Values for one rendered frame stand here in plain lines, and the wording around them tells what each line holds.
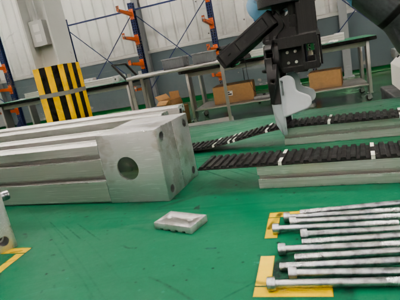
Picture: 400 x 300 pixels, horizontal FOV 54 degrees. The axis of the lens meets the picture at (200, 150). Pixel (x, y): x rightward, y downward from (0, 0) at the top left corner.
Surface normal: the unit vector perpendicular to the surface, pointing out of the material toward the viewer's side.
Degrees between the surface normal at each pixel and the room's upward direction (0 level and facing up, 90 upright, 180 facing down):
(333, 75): 89
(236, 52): 88
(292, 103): 80
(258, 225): 0
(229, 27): 90
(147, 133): 90
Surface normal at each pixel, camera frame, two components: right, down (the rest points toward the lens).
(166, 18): -0.25, 0.28
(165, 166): 0.91, -0.08
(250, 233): -0.18, -0.95
